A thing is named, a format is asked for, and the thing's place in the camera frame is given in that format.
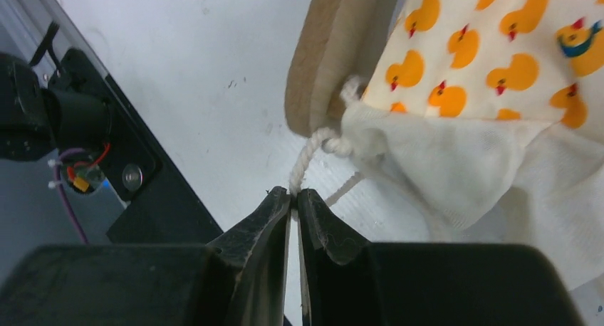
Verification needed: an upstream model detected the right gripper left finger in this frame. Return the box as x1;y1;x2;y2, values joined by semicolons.
207;186;291;325

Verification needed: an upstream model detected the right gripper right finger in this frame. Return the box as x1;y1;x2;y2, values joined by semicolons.
296;189;372;325

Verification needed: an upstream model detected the orange patterned pet mattress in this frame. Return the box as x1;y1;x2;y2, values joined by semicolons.
288;0;604;292

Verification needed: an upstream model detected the wooden pet bed frame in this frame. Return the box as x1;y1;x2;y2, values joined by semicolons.
284;0;405;137

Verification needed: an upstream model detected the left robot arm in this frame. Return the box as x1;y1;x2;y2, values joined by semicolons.
1;21;112;164

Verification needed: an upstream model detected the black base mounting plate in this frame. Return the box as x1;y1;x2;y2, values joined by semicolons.
47;48;293;326

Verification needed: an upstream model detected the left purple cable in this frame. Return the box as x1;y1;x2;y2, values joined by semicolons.
47;147;90;246

